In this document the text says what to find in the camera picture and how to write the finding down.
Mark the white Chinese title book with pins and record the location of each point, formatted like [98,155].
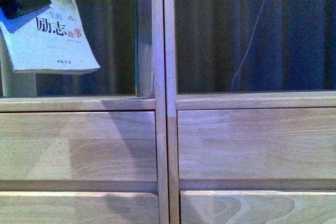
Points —
[49,40]

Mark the left wooden shelf unit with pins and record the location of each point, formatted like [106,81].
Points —
[106,103]

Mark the wooden shelf unit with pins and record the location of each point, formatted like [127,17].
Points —
[106,103]
[176,102]

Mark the right wooden shelf unit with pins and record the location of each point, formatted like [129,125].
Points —
[176,102]

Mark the teal cover upright book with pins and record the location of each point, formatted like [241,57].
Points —
[144,63]

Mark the upper left wooden drawer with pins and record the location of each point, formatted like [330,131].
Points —
[78,146]

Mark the wooden drawer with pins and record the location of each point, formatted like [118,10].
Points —
[78,207]
[257,144]
[252,206]
[78,146]

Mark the lower left wooden drawer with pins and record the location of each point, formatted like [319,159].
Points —
[78,207]

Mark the upper right wooden drawer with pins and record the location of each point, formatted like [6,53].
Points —
[257,144]

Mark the dark pleated curtain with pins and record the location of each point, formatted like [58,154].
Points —
[221,46]

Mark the lower right wooden drawer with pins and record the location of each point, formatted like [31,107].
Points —
[252,206]

